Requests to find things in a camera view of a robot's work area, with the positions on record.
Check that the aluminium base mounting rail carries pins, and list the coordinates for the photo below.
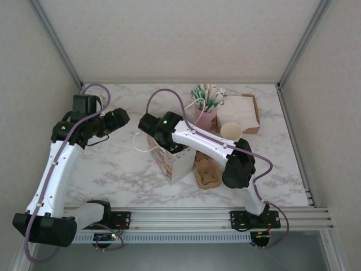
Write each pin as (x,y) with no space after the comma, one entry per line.
(180,218)

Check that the white paper cup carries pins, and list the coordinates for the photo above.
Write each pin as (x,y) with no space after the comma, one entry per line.
(231,131)

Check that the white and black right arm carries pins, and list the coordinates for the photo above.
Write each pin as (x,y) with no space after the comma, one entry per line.
(203,142)

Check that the brown pulp cup carrier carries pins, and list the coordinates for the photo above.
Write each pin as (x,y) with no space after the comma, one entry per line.
(207,178)

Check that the brown cardboard napkin tray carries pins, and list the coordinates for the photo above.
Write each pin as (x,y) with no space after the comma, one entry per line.
(256,118)

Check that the green striped wrapped straw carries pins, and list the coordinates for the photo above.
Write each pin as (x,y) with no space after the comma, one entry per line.
(195,97)
(201,93)

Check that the small control circuit board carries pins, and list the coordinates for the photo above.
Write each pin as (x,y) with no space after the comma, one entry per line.
(112,235)
(260,235)

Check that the aluminium frame post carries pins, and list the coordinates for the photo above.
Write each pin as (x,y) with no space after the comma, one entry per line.
(304,42)
(58,42)

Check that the white paper napkin stack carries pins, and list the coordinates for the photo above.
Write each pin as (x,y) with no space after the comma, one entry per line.
(239,110)

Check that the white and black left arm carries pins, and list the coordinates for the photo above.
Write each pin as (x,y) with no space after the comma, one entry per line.
(56,175)

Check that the cartoon print paper gift bag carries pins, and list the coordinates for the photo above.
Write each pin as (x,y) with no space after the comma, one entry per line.
(183,166)

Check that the white paper wrapped straw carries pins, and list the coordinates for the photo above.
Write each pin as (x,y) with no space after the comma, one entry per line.
(211,93)
(220,97)

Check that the pink straw holder cup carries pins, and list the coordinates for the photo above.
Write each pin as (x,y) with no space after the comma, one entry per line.
(207,121)

